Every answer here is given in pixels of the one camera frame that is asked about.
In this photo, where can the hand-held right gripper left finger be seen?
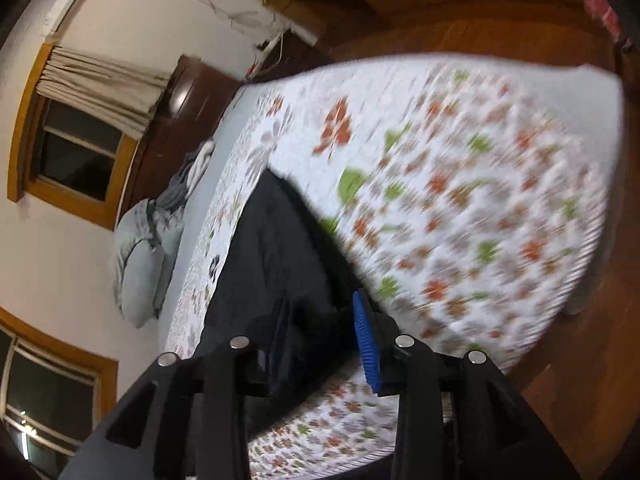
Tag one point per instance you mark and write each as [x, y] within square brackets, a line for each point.
[279, 355]

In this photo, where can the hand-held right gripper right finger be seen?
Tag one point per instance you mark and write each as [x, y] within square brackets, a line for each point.
[366, 335]

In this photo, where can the black pants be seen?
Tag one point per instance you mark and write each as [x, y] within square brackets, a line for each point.
[280, 245]

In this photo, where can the grey bed sheet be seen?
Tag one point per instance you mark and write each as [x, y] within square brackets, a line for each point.
[210, 210]

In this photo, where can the grey pillow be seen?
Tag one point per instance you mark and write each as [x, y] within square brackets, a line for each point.
[142, 265]

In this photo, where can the floral quilted bedspread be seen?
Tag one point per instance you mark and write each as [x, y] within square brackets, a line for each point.
[450, 185]

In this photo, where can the pile of grey white clothes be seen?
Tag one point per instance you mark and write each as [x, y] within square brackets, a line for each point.
[187, 175]

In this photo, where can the wooden framed window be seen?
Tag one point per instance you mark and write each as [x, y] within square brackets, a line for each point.
[45, 385]
[75, 160]

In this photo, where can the dark wooden headboard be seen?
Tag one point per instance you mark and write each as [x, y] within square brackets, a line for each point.
[180, 115]

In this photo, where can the pleated beige curtain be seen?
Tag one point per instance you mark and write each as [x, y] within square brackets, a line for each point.
[100, 87]

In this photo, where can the red object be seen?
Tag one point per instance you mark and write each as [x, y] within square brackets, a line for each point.
[600, 5]

